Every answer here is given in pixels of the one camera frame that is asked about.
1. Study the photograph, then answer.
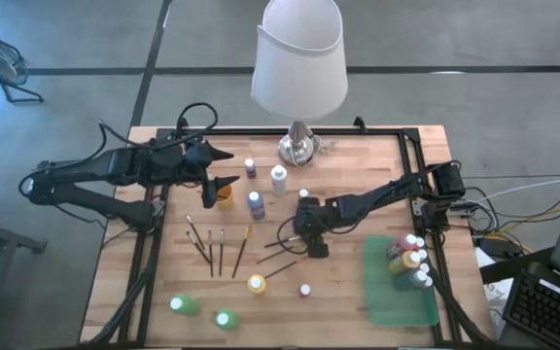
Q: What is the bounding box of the black computer keyboard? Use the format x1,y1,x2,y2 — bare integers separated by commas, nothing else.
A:
502,269,560,347

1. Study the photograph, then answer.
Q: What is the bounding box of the white printed paper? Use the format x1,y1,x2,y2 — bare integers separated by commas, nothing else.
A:
473,247,514,336

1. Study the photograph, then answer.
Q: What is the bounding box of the yellow floor cable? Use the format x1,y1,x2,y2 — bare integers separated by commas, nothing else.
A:
496,206,560,234

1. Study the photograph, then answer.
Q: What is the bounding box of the white floor cable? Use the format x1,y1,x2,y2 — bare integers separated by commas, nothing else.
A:
491,175,560,198

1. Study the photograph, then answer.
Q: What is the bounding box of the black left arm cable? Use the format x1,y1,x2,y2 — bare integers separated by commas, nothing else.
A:
97,101,219,147

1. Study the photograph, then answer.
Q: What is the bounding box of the yellow-orange plastic cup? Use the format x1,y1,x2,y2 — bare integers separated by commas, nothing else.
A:
215,184,235,211

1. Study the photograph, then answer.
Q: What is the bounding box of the grey side table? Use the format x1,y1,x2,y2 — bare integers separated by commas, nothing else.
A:
0,213,48,255

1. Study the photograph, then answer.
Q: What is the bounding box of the large yellow paint bottle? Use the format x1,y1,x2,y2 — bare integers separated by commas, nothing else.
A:
388,249,422,276
246,273,267,296

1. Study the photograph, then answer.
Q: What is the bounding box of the translucent green plastic bin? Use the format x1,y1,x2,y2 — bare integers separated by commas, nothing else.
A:
362,234,440,329

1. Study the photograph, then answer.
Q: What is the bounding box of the large green paint bottle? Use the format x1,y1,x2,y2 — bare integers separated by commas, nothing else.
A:
214,308,241,333
169,294,202,317

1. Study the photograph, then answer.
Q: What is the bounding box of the large blue-violet paint bottle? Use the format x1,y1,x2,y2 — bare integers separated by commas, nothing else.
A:
246,190,266,222

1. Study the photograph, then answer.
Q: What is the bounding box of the black computer desk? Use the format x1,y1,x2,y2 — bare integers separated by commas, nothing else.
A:
478,245,560,350

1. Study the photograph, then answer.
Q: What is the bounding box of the large white paint bottle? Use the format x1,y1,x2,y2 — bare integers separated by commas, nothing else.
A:
269,163,289,197

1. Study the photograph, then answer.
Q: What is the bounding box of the clear lamp power cord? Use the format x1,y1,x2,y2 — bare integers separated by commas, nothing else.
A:
308,135,339,157

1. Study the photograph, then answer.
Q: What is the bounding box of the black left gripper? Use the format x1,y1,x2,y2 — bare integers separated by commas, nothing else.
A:
182,141,241,210

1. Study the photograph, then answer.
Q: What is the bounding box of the large pink paint bottle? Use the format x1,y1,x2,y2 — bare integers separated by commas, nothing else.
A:
386,232,418,259

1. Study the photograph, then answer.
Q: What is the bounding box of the black power strip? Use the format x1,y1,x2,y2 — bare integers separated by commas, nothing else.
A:
473,234,524,259

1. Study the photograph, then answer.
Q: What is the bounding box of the silver table lamp white shade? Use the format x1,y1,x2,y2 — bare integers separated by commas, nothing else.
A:
249,0,349,168

